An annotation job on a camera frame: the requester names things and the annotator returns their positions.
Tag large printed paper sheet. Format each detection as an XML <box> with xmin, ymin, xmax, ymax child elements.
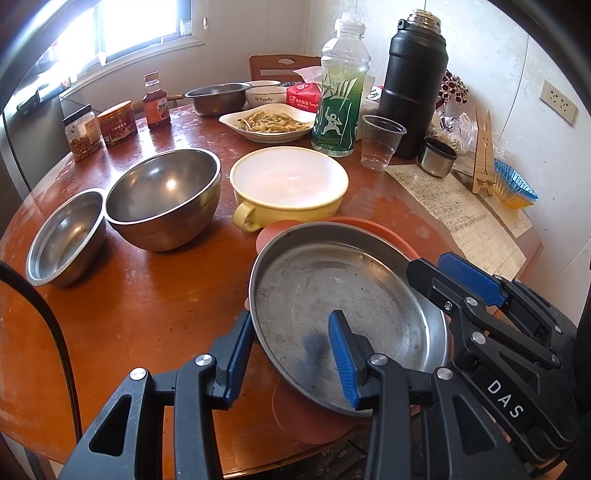
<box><xmin>385</xmin><ymin>164</ymin><xmax>527</xmax><ymax>280</ymax></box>

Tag steel basin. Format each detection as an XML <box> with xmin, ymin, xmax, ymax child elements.
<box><xmin>185</xmin><ymin>83</ymin><xmax>252</xmax><ymax>116</ymax></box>

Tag clear plastic cup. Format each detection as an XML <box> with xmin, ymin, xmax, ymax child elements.
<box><xmin>360</xmin><ymin>115</ymin><xmax>407</xmax><ymax>172</ymax></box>

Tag dark red flower bouquet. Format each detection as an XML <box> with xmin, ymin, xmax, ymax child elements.
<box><xmin>438</xmin><ymin>70</ymin><xmax>469</xmax><ymax>103</ymax></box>

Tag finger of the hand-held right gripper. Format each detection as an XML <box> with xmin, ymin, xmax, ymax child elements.
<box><xmin>438</xmin><ymin>252</ymin><xmax>578</xmax><ymax>344</ymax></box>
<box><xmin>406</xmin><ymin>258</ymin><xmax>561</xmax><ymax>370</ymax></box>

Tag steel plate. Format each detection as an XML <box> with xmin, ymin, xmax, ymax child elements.
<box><xmin>248</xmin><ymin>222</ymin><xmax>451</xmax><ymax>418</ymax></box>

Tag yellow bowl with handle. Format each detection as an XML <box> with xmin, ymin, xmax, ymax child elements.
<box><xmin>229</xmin><ymin>146</ymin><xmax>349</xmax><ymax>232</ymax></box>

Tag large steel bowl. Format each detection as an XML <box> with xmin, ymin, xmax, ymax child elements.
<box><xmin>105</xmin><ymin>148</ymin><xmax>222</xmax><ymax>252</ymax></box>

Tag small steel bowl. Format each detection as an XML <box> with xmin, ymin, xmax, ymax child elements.
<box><xmin>25</xmin><ymin>188</ymin><xmax>108</xmax><ymax>288</ymax></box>

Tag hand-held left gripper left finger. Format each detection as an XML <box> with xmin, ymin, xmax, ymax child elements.
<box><xmin>69</xmin><ymin>311</ymin><xmax>257</xmax><ymax>480</ymax></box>

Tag stack of blue cupcake liners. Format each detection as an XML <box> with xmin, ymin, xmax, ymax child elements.
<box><xmin>493</xmin><ymin>158</ymin><xmax>539</xmax><ymax>207</ymax></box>

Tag small paper sheet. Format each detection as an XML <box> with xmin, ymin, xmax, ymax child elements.
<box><xmin>485</xmin><ymin>194</ymin><xmax>534</xmax><ymax>238</ymax></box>

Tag window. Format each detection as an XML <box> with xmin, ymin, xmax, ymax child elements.
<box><xmin>92</xmin><ymin>0</ymin><xmax>206</xmax><ymax>61</ymax></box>

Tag pink plastic plate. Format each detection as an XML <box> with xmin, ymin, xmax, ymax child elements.
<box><xmin>243</xmin><ymin>216</ymin><xmax>420</xmax><ymax>445</ymax></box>

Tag wooden phone stand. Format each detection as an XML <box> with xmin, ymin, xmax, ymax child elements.
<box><xmin>471</xmin><ymin>105</ymin><xmax>497</xmax><ymax>197</ymax></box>

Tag clear plastic bag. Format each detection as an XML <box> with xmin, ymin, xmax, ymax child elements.
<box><xmin>427</xmin><ymin>111</ymin><xmax>478</xmax><ymax>153</ymax></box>

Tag green drink bottle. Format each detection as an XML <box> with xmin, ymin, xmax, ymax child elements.
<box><xmin>311</xmin><ymin>12</ymin><xmax>372</xmax><ymax>158</ymax></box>

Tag brown sauce bottle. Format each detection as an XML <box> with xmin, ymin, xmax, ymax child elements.
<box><xmin>141</xmin><ymin>71</ymin><xmax>171</xmax><ymax>130</ymax></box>

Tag steel thermos lid cup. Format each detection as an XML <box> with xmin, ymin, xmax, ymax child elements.
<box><xmin>418</xmin><ymin>137</ymin><xmax>458</xmax><ymax>178</ymax></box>

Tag white ceramic bowl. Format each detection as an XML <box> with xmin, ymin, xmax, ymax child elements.
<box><xmin>245</xmin><ymin>80</ymin><xmax>288</xmax><ymax>107</ymax></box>

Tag black cable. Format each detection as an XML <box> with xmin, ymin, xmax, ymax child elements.
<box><xmin>0</xmin><ymin>262</ymin><xmax>81</xmax><ymax>444</ymax></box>

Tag wall socket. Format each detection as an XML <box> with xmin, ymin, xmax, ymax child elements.
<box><xmin>540</xmin><ymin>80</ymin><xmax>579</xmax><ymax>126</ymax></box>

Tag brown wooden chair back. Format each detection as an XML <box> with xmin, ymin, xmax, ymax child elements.
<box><xmin>249</xmin><ymin>54</ymin><xmax>321</xmax><ymax>84</ymax></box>

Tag black thermos flask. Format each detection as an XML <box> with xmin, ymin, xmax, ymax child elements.
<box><xmin>379</xmin><ymin>9</ymin><xmax>448</xmax><ymax>160</ymax></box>

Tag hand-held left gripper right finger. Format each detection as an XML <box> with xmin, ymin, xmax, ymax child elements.
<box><xmin>328</xmin><ymin>310</ymin><xmax>532</xmax><ymax>480</ymax></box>

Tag white dish of food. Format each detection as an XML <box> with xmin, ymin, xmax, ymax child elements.
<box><xmin>218</xmin><ymin>102</ymin><xmax>319</xmax><ymax>143</ymax></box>

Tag black-lidded plastic jar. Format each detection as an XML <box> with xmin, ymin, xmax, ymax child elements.
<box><xmin>62</xmin><ymin>104</ymin><xmax>105</xmax><ymax>162</ymax></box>

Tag red tissue packet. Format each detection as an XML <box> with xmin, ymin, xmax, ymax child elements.
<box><xmin>285</xmin><ymin>66</ymin><xmax>324</xmax><ymax>112</ymax></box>

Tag red-lidded jar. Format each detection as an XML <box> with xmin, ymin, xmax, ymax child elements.
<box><xmin>97</xmin><ymin>100</ymin><xmax>138</xmax><ymax>147</ymax></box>

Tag grey refrigerator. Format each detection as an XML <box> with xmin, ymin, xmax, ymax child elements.
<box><xmin>0</xmin><ymin>92</ymin><xmax>38</xmax><ymax>199</ymax></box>

